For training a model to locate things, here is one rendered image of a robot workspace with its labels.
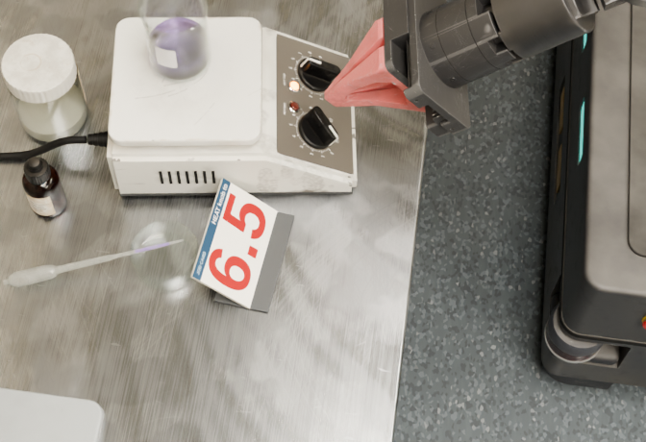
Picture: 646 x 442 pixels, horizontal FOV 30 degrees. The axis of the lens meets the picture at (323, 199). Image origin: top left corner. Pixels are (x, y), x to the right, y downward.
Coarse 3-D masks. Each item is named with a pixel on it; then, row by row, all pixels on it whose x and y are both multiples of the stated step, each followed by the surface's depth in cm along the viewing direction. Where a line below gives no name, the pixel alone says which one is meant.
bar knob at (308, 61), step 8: (304, 64) 100; (312, 64) 99; (320, 64) 100; (328, 64) 100; (304, 72) 100; (312, 72) 100; (320, 72) 100; (328, 72) 100; (336, 72) 100; (304, 80) 100; (312, 80) 100; (320, 80) 101; (328, 80) 101; (312, 88) 100; (320, 88) 101
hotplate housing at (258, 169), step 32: (352, 128) 102; (128, 160) 95; (160, 160) 95; (192, 160) 95; (224, 160) 95; (256, 160) 95; (288, 160) 96; (128, 192) 99; (160, 192) 99; (192, 192) 100; (256, 192) 100; (288, 192) 101; (320, 192) 101; (352, 192) 101
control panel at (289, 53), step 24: (288, 48) 101; (312, 48) 103; (288, 72) 100; (288, 96) 99; (312, 96) 100; (288, 120) 98; (336, 120) 100; (288, 144) 97; (336, 144) 99; (336, 168) 98
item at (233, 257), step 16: (240, 192) 98; (224, 208) 96; (240, 208) 98; (256, 208) 99; (224, 224) 96; (240, 224) 97; (256, 224) 98; (224, 240) 96; (240, 240) 97; (256, 240) 98; (224, 256) 95; (240, 256) 96; (256, 256) 97; (208, 272) 94; (224, 272) 95; (240, 272) 96; (224, 288) 95; (240, 288) 96
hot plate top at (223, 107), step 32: (128, 32) 98; (224, 32) 98; (256, 32) 98; (128, 64) 97; (224, 64) 97; (256, 64) 97; (128, 96) 95; (160, 96) 95; (192, 96) 95; (224, 96) 95; (256, 96) 95; (128, 128) 94; (160, 128) 94; (192, 128) 94; (224, 128) 94; (256, 128) 94
